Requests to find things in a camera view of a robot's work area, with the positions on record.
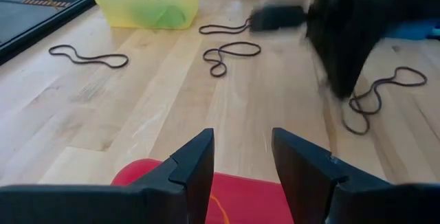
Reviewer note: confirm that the orange rubber band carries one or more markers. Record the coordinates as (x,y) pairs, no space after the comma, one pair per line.
(221,210)

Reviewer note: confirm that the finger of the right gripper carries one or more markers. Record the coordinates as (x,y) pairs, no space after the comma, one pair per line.
(326,62)
(355,69)

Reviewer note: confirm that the green rubber band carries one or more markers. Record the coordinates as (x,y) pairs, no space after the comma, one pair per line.
(165,18)

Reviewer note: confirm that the blue plastic basket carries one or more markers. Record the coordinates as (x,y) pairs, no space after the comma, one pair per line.
(412,30)

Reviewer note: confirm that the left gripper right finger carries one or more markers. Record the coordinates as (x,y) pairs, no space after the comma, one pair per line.
(302,172)

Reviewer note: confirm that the yellow plastic basket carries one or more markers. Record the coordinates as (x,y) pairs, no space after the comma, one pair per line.
(148,0)

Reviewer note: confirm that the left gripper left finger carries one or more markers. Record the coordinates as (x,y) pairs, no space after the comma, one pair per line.
(196,169)

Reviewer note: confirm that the red plastic basket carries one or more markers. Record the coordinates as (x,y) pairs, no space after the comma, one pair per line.
(247,200)

